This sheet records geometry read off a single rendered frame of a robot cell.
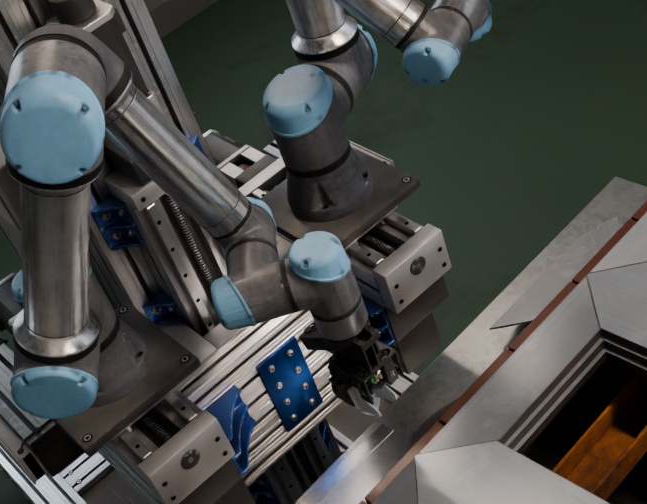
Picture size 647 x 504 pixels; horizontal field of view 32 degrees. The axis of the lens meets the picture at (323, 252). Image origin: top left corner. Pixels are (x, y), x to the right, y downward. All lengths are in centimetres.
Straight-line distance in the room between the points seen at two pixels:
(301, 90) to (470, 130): 199
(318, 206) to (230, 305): 43
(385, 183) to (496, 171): 165
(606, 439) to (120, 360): 81
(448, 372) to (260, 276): 66
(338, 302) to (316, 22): 54
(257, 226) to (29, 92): 45
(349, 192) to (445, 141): 188
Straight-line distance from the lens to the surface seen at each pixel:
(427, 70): 166
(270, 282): 152
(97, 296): 171
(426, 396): 208
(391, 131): 389
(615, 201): 237
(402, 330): 200
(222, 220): 159
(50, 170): 134
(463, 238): 339
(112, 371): 177
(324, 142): 185
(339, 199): 190
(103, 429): 176
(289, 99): 184
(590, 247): 222
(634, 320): 187
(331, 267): 150
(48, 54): 138
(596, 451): 195
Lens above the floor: 223
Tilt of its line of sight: 40 degrees down
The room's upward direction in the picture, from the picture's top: 21 degrees counter-clockwise
